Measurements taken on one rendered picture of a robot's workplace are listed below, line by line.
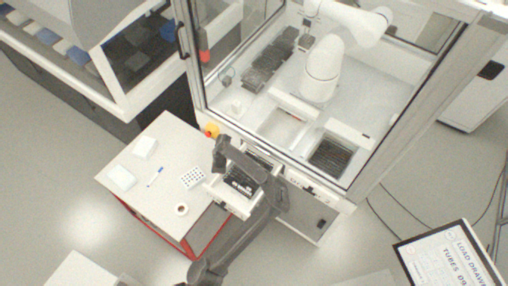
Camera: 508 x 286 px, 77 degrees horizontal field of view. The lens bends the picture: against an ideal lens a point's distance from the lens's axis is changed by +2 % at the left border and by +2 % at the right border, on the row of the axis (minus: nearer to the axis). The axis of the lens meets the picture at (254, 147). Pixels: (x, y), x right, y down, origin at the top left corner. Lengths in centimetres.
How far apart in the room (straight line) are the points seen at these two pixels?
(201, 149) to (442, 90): 133
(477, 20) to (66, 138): 298
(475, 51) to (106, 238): 244
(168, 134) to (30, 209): 141
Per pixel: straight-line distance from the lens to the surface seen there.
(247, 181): 167
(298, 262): 247
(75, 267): 185
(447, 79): 96
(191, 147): 193
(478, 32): 88
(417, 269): 159
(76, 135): 320
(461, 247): 153
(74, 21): 158
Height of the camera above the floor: 240
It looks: 60 degrees down
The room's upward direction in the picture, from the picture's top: 3 degrees clockwise
